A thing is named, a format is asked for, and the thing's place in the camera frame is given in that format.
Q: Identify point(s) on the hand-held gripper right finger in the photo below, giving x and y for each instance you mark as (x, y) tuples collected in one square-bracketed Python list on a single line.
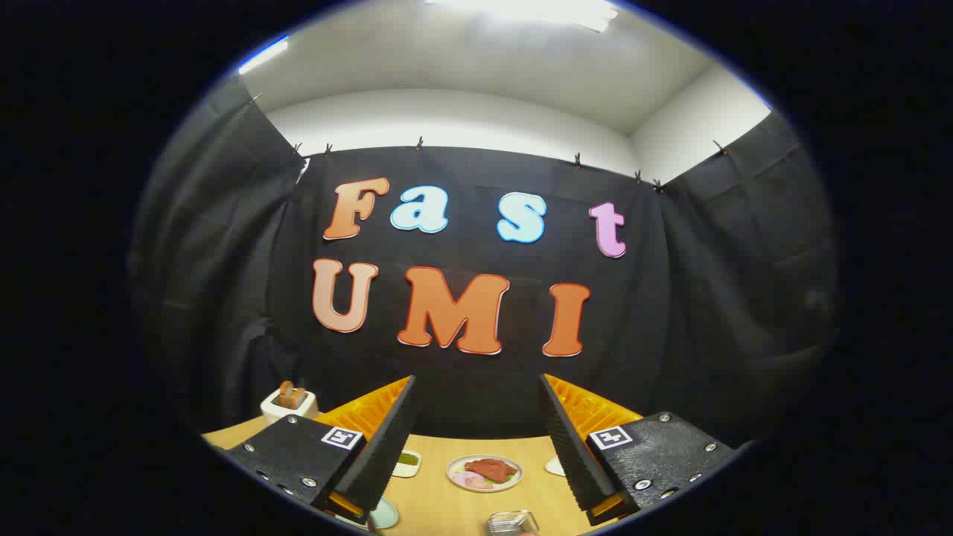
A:
[(569, 447)]

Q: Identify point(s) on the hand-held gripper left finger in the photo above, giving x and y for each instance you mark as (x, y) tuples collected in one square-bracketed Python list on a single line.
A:
[(387, 447)]

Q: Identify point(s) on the green beans heap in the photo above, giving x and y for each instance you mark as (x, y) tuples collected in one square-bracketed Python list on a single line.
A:
[(407, 458)]

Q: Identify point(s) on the small white dish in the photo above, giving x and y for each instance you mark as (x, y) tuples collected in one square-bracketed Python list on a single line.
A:
[(555, 467)]

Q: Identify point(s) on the white divided tray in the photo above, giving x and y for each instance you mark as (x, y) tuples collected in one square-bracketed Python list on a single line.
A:
[(406, 467)]

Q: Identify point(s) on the light green plate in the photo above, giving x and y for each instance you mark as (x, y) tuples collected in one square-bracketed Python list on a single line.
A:
[(386, 514)]

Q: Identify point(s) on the white oval plate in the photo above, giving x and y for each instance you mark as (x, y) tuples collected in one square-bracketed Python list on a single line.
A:
[(458, 469)]

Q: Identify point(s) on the brown steak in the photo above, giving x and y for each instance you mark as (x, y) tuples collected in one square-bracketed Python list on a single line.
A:
[(490, 469)]

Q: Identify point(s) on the pink ham slice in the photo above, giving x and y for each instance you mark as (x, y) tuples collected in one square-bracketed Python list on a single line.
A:
[(470, 481)]

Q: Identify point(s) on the toast bread slice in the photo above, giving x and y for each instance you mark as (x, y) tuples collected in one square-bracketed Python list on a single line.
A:
[(285, 393), (298, 398)]

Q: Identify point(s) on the white toaster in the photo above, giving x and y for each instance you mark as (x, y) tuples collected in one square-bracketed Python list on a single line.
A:
[(287, 414)]

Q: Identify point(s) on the row of black cloth clips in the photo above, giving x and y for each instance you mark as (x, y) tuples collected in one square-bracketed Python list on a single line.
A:
[(419, 142)]

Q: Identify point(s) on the ceiling light panel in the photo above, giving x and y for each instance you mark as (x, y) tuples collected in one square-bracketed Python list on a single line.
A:
[(521, 9)]

